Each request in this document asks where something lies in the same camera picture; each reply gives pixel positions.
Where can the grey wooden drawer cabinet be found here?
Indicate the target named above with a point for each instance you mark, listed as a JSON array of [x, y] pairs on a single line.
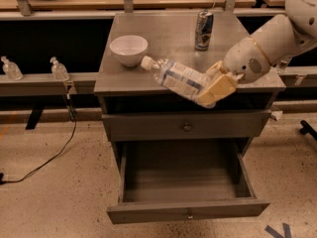
[[171, 35]]

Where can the black chair base leg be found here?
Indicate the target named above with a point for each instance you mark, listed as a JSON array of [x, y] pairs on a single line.
[[307, 129]]

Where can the clear pump bottle far left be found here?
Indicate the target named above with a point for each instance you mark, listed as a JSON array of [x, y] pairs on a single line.
[[11, 69]]

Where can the open grey bottom drawer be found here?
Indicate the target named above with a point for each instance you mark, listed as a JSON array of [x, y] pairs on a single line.
[[183, 180]]

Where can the grey metal rail shelf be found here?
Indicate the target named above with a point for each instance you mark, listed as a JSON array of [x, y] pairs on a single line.
[[44, 84]]

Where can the closed grey upper drawer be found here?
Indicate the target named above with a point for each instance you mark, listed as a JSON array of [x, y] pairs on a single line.
[[184, 125]]

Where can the clear pump bottle on rail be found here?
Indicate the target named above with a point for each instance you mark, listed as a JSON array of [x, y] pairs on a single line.
[[59, 70]]

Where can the clear plastic water bottle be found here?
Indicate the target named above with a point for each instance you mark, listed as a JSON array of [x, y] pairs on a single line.
[[179, 78]]

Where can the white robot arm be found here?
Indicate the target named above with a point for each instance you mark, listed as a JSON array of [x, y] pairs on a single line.
[[282, 37]]

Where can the white ceramic bowl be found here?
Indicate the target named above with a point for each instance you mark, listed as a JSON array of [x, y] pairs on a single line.
[[129, 50]]

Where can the silver blue drink can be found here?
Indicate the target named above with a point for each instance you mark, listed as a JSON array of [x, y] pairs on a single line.
[[203, 31]]

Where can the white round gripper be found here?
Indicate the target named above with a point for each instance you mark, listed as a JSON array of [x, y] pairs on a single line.
[[245, 60]]

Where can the small clear bottle right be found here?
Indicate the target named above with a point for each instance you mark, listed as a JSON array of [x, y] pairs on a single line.
[[283, 64]]

